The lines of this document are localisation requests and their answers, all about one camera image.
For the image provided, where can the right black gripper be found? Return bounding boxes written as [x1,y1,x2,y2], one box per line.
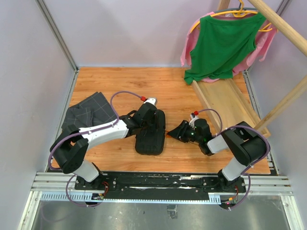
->
[167,120,201,143]

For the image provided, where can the aluminium frame rail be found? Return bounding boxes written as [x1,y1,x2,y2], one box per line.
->
[35,0,80,72]

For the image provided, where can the wooden tray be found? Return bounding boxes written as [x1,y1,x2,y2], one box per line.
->
[191,79,260,131]

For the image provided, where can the grey checked cloth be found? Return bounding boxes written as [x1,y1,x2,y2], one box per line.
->
[61,92,118,130]

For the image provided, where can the yellow clothes hanger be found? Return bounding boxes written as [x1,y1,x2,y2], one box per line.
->
[189,0,273,33]

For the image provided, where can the green sleeveless shirt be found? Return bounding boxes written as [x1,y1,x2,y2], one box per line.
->
[184,13,266,84]

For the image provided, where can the wooden rack frame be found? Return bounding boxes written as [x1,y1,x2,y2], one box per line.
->
[217,0,307,131]

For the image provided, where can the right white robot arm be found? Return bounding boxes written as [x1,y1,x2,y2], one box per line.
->
[167,112,271,192]

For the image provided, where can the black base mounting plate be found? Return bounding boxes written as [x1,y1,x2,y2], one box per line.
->
[74,172,246,202]

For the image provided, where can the black plastic tool case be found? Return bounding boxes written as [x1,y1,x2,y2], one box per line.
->
[135,110,166,156]

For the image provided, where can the pink shirt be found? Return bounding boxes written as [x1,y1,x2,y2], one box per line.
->
[181,12,277,82]

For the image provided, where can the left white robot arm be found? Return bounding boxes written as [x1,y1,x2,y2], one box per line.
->
[51,97,157,190]

